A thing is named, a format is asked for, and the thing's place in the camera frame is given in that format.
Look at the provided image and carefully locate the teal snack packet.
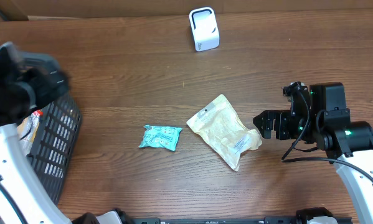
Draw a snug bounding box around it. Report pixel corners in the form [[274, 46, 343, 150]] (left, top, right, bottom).
[[139, 124, 182, 151]]

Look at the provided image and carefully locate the beige paper pouch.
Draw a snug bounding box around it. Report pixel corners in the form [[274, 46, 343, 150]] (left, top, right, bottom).
[[187, 94, 262, 171]]

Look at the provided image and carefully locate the red and clear snack package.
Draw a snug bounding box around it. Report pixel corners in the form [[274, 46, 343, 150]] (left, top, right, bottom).
[[17, 110, 43, 156]]

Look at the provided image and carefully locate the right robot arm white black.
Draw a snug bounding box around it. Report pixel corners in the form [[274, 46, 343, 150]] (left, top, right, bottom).
[[253, 82, 373, 223]]

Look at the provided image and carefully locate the grey plastic mesh basket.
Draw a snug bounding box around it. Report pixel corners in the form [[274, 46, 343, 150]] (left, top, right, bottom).
[[0, 51, 83, 224]]

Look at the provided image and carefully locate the black rail at table edge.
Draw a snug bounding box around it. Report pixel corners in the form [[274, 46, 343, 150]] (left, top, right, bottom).
[[132, 216, 352, 224]]

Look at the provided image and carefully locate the white barcode scanner stand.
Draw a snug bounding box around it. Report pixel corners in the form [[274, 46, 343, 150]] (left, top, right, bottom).
[[189, 7, 220, 52]]

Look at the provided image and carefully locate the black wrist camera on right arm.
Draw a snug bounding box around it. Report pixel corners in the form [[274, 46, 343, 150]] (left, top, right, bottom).
[[282, 82, 311, 117]]

